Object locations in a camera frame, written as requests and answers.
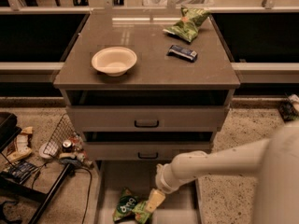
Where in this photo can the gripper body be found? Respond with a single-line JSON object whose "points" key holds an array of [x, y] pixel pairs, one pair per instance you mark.
{"points": [[163, 180]]}

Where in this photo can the green rice chip bag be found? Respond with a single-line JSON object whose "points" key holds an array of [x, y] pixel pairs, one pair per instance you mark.
{"points": [[131, 205]]}

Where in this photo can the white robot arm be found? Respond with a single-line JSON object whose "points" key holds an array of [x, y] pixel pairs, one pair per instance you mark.
{"points": [[275, 161]]}

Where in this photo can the bottom grey drawer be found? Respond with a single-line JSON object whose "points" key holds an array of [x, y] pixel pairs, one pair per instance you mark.
{"points": [[180, 207]]}

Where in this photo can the grey drawer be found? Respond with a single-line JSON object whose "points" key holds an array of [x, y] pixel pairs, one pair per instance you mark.
{"points": [[147, 119], [128, 151], [180, 207]]}

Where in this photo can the middle grey drawer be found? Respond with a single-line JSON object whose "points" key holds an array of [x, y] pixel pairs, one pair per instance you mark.
{"points": [[128, 151]]}

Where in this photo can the top grey drawer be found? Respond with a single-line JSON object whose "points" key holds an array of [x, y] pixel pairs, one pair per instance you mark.
{"points": [[147, 119]]}

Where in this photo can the grey drawer cabinet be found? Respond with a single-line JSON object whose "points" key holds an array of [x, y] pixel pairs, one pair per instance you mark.
{"points": [[156, 80]]}

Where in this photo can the green chip bag on counter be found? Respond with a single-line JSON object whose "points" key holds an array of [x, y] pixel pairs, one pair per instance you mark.
{"points": [[187, 28]]}

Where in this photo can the soda can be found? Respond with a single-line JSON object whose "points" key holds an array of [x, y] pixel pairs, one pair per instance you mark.
{"points": [[67, 146]]}

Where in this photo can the white round lid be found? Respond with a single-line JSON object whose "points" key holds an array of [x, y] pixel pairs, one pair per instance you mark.
{"points": [[48, 150]]}

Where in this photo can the blue packet on floor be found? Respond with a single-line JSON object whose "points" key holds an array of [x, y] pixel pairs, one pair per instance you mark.
{"points": [[19, 171]]}

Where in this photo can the white paper bowl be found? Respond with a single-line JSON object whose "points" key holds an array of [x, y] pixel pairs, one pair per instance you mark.
{"points": [[114, 61]]}

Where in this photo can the white snack wrapper on floor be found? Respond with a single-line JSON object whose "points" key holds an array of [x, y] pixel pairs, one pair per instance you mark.
{"points": [[19, 148]]}

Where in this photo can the blue snack packet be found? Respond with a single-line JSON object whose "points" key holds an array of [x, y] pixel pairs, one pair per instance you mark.
{"points": [[182, 53]]}

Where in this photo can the black crate at right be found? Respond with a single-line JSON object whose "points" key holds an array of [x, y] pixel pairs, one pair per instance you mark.
{"points": [[289, 108]]}

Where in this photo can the black metal stand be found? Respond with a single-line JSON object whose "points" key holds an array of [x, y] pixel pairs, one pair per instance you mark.
{"points": [[13, 182]]}

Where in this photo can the wire basket with snacks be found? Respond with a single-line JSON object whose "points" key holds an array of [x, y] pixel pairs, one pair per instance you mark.
{"points": [[78, 156]]}

